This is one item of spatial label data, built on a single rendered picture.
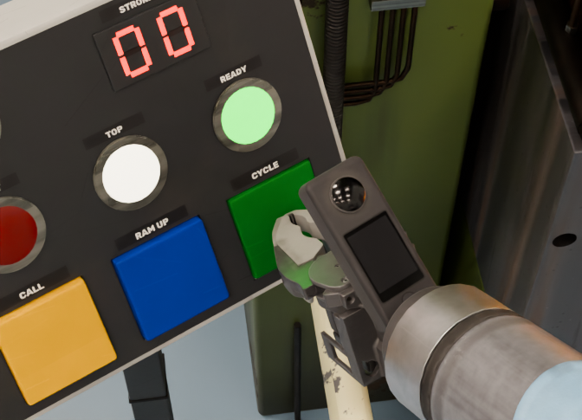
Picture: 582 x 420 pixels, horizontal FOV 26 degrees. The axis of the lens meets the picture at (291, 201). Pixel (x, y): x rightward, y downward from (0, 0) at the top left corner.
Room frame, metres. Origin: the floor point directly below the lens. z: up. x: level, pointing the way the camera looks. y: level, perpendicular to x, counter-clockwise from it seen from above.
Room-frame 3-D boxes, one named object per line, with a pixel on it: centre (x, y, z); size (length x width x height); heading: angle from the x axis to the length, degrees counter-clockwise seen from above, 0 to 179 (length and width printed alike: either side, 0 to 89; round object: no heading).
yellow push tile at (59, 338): (0.45, 0.18, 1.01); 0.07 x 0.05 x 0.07; 123
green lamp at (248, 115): (0.59, 0.03, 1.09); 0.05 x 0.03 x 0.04; 98
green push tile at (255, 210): (0.56, 0.01, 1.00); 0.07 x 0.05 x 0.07; 123
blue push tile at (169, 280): (0.50, 0.09, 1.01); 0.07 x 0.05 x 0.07; 123
